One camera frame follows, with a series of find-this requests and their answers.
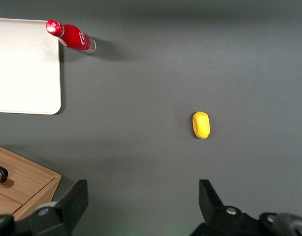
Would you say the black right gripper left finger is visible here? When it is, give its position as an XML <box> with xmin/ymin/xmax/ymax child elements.
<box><xmin>29</xmin><ymin>179</ymin><xmax>89</xmax><ymax>236</ymax></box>

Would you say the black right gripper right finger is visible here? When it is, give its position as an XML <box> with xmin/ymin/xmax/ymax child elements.
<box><xmin>190</xmin><ymin>179</ymin><xmax>264</xmax><ymax>236</ymax></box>

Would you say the red coke bottle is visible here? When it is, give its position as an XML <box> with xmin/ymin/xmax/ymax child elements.
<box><xmin>45</xmin><ymin>19</ymin><xmax>97</xmax><ymax>56</ymax></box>

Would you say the white rectangular tray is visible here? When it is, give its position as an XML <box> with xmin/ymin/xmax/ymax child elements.
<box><xmin>0</xmin><ymin>17</ymin><xmax>62</xmax><ymax>116</ymax></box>

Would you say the wooden drawer front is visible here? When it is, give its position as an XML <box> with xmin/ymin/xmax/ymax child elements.
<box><xmin>0</xmin><ymin>191</ymin><xmax>23</xmax><ymax>217</ymax></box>
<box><xmin>0</xmin><ymin>144</ymin><xmax>62</xmax><ymax>217</ymax></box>

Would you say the wooden drawer cabinet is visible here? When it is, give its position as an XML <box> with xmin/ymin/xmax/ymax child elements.
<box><xmin>0</xmin><ymin>144</ymin><xmax>62</xmax><ymax>222</ymax></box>

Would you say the yellow lemon-shaped toy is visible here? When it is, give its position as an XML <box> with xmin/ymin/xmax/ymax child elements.
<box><xmin>192</xmin><ymin>111</ymin><xmax>211</xmax><ymax>140</ymax></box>

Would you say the black metal drawer handle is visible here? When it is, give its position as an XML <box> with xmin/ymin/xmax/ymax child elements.
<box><xmin>0</xmin><ymin>162</ymin><xmax>9</xmax><ymax>183</ymax></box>

